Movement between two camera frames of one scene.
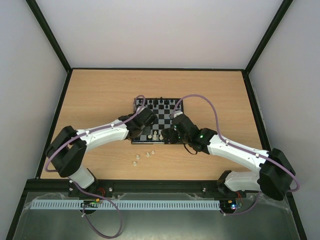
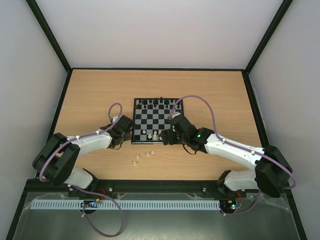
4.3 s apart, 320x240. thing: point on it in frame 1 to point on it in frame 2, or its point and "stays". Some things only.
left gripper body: [142, 129] to [126, 137]
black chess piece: [151, 105] stays
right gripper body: [167, 135] stays
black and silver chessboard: [163, 108] stays
